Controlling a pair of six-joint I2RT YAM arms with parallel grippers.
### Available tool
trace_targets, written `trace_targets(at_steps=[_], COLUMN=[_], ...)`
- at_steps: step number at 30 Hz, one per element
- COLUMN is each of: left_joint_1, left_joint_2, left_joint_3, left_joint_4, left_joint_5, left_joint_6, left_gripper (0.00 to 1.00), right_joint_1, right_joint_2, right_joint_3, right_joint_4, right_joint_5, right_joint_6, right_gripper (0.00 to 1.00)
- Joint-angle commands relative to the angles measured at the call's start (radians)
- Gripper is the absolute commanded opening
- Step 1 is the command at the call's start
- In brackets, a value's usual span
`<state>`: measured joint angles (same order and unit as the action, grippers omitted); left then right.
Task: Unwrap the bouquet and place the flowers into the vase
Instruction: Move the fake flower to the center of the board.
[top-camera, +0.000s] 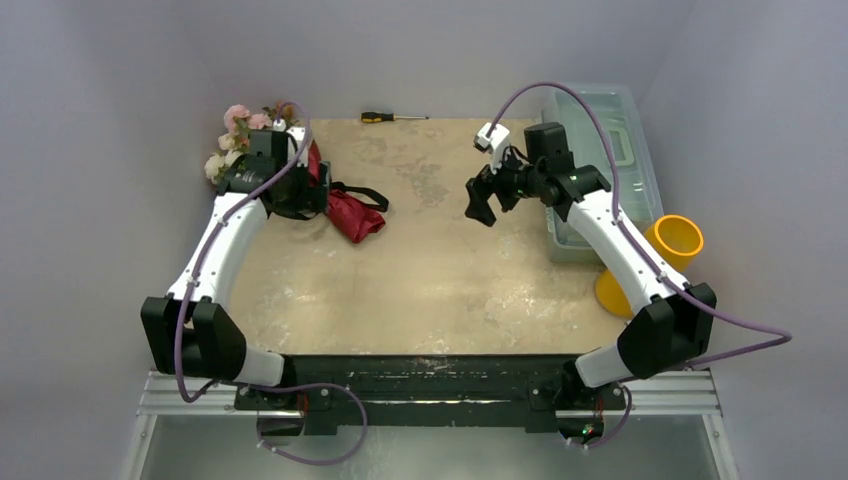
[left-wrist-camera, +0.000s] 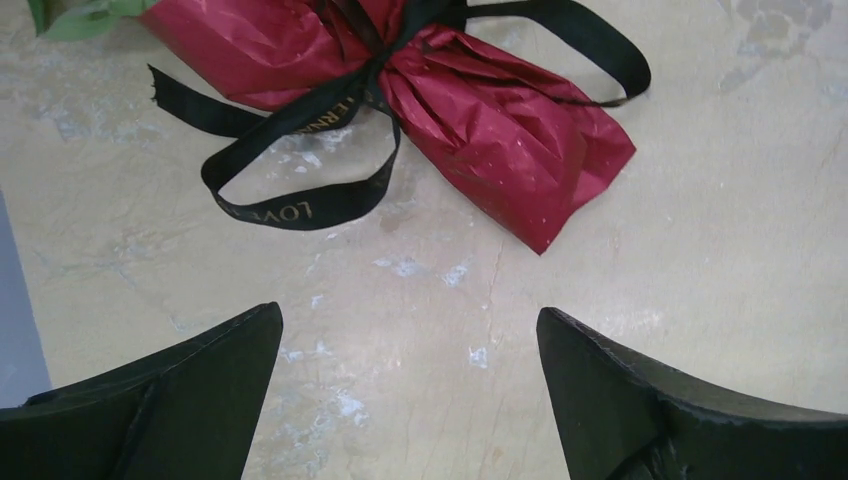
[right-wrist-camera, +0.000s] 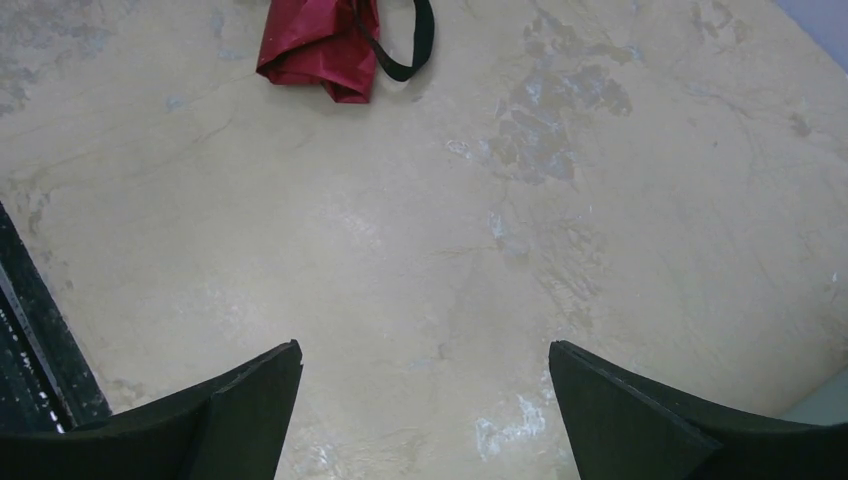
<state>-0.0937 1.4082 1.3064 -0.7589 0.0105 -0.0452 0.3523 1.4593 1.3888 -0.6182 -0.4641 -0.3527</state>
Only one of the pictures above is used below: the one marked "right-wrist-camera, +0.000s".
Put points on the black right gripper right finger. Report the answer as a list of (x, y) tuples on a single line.
[(622, 425)]

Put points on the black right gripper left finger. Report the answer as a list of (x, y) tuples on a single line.
[(232, 426)]

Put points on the red paper flower bouquet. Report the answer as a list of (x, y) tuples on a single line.
[(319, 42)]

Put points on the black table edge rail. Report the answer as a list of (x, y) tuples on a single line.
[(46, 383)]

